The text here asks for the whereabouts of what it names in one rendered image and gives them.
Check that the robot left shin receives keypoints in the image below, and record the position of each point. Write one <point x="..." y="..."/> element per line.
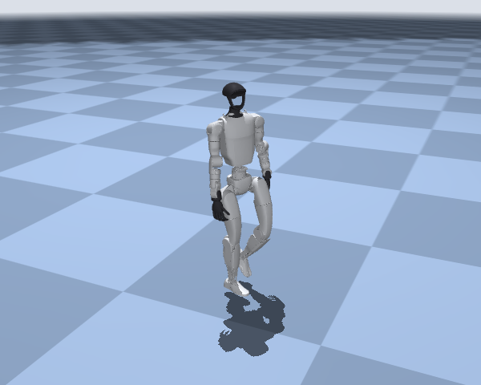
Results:
<point x="252" y="246"/>

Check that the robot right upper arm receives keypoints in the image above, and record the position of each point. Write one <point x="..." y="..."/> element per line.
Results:
<point x="214" y="130"/>

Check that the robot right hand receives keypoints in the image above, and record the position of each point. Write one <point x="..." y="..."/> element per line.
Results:
<point x="217" y="208"/>

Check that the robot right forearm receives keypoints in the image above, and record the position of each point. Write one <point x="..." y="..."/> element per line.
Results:
<point x="214" y="179"/>

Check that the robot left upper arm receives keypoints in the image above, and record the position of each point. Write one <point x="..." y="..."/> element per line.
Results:
<point x="260" y="144"/>

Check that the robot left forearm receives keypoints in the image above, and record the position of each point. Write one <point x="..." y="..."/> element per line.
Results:
<point x="264" y="162"/>

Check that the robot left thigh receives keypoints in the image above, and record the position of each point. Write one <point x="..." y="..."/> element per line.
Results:
<point x="263" y="206"/>

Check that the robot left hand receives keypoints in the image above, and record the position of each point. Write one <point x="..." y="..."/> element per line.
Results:
<point x="267" y="178"/>

